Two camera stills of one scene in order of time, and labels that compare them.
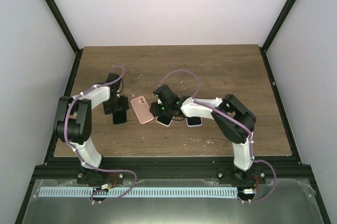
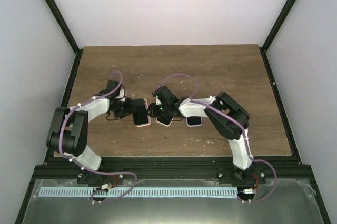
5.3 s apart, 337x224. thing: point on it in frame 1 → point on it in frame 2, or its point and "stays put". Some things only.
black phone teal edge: [120, 116] → [139, 112]
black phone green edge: [194, 120] stays put
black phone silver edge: [166, 119] stays put
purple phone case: [194, 125] stays put
